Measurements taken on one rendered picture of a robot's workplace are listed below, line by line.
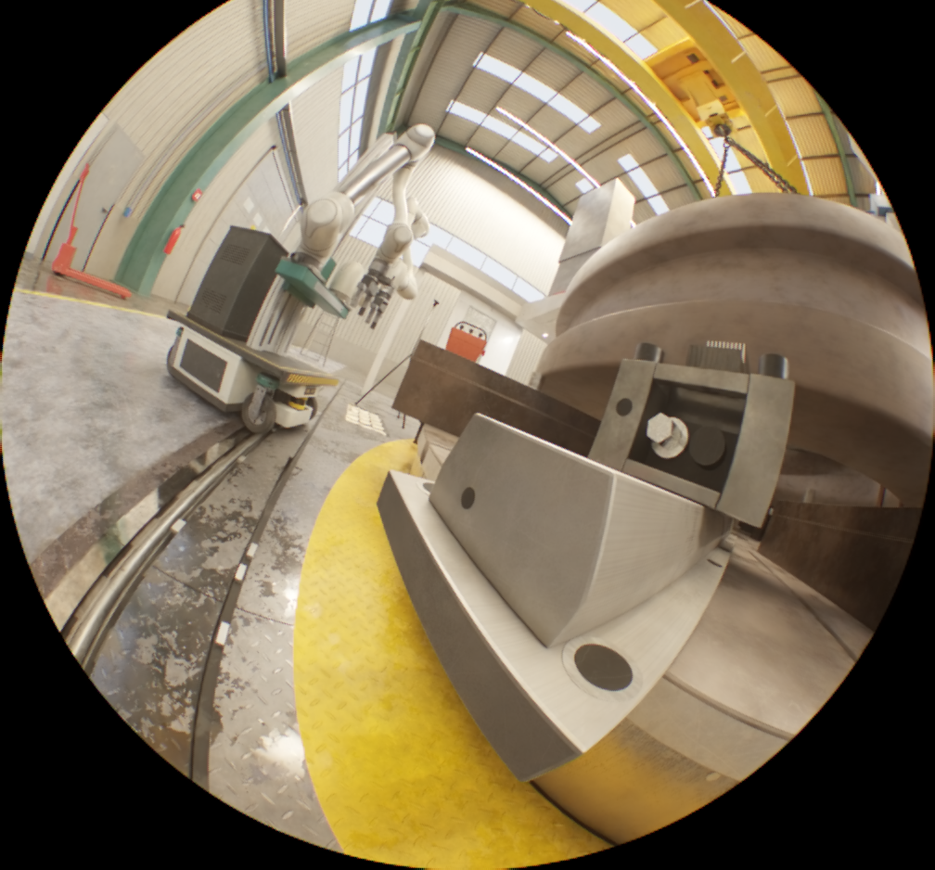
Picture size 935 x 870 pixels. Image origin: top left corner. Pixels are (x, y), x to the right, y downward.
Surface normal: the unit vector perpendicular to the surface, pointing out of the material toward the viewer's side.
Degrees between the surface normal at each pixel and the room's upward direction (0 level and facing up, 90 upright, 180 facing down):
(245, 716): 0
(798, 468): 90
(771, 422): 90
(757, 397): 90
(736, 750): 90
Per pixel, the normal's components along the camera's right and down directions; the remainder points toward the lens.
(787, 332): -0.78, -0.34
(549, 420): 0.09, 0.02
